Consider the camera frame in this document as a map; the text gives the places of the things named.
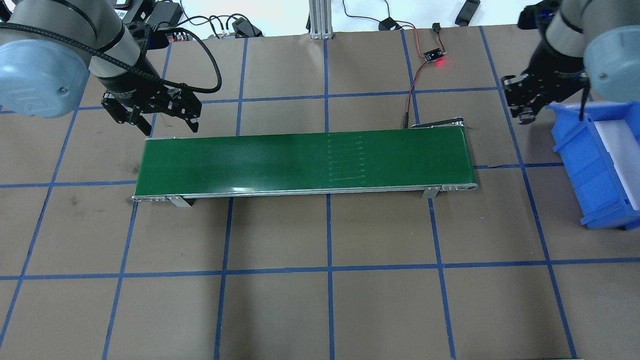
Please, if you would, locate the small sensor circuit board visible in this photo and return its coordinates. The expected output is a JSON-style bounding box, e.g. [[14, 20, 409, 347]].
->
[[423, 47, 446, 64]]

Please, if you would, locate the black power adapter brick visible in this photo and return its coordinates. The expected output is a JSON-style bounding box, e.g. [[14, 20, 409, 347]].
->
[[454, 0, 482, 27]]

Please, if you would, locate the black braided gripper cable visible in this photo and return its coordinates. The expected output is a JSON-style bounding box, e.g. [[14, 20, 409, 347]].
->
[[0, 20, 223, 95]]

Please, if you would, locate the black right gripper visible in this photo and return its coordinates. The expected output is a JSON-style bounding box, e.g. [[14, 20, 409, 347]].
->
[[502, 39, 591, 125]]

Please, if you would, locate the blue plastic storage bin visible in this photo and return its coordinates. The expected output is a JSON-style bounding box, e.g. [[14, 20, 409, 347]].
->
[[548, 101, 640, 231]]

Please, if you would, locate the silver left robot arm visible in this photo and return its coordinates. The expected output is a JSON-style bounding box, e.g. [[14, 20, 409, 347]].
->
[[1, 0, 202, 136]]

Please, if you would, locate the aluminium frame post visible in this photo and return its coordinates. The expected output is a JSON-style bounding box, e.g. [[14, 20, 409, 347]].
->
[[308, 0, 334, 40]]

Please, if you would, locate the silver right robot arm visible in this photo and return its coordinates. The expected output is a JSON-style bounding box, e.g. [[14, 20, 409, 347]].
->
[[500, 0, 640, 125]]

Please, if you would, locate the green conveyor belt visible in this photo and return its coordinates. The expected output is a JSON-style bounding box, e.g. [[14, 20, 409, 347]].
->
[[131, 124, 479, 207]]

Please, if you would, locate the red black sensor wire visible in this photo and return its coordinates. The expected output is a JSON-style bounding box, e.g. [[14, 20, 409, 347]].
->
[[403, 25, 447, 130]]

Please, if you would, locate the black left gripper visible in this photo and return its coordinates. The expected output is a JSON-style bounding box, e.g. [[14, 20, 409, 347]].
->
[[100, 75, 202, 136]]

